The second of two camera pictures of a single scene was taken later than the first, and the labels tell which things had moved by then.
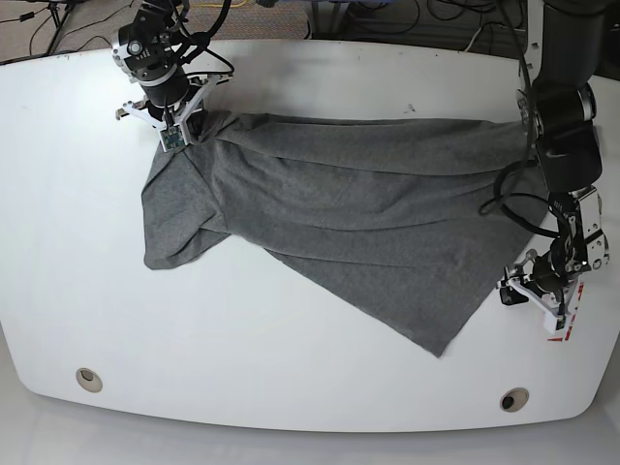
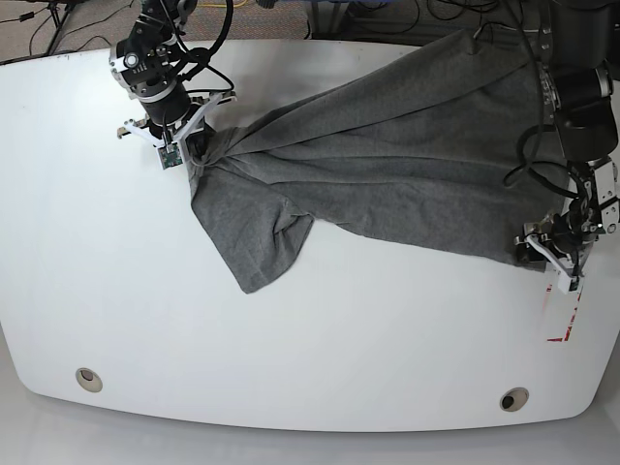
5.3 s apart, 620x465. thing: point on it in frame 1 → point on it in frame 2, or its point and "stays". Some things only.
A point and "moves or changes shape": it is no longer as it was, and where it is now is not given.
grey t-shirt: (394, 225) moves or changes shape
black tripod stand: (59, 11) stays
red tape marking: (573, 317) stays
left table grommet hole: (89, 380) stays
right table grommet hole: (513, 399) stays
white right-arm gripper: (523, 293) → (538, 257)
